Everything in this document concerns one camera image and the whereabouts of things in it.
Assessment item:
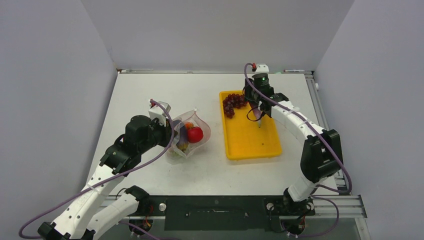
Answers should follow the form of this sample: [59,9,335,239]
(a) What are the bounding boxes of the orange pumpkin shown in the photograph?
[184,122,195,130]

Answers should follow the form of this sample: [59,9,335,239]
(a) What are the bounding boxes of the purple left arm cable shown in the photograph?
[18,98,175,240]

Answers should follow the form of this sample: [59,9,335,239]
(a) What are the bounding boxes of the clear pink-dotted zip bag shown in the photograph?
[166,107,211,161]

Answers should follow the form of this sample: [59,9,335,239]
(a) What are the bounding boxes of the black wrist strap loop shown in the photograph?
[246,105,265,122]

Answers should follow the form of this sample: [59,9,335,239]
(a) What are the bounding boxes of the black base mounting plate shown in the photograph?
[129,195,316,232]

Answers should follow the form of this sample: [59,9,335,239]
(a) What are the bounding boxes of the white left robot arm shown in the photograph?
[37,115,175,240]

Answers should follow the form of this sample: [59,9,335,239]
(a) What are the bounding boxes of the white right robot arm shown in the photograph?
[243,73,343,214]

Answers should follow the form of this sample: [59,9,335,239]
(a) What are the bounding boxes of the red tomato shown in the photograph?
[187,126,204,144]

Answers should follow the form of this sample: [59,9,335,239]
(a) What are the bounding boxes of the slim purple eggplant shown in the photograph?
[252,106,263,128]

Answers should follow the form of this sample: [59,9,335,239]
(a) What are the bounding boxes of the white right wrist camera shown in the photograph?
[252,63,270,74]

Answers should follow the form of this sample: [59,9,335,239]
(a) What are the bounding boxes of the large purple eggplant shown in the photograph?
[175,119,189,152]

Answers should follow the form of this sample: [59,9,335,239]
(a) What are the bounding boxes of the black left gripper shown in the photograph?
[138,117,178,154]

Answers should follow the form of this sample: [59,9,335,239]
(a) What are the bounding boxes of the dark red grape bunch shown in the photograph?
[222,93,248,119]

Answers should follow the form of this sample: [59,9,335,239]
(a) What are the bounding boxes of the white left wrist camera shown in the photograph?
[148,101,171,127]

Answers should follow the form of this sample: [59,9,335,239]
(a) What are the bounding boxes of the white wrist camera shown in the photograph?
[148,101,171,127]
[252,63,270,74]

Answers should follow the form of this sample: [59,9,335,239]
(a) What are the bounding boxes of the marker pen on ledge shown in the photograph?
[283,69,306,74]

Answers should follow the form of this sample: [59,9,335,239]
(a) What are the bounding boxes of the aluminium side rail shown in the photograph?
[303,70,368,220]

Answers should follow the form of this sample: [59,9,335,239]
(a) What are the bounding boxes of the yellow plastic tray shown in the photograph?
[218,90,283,161]

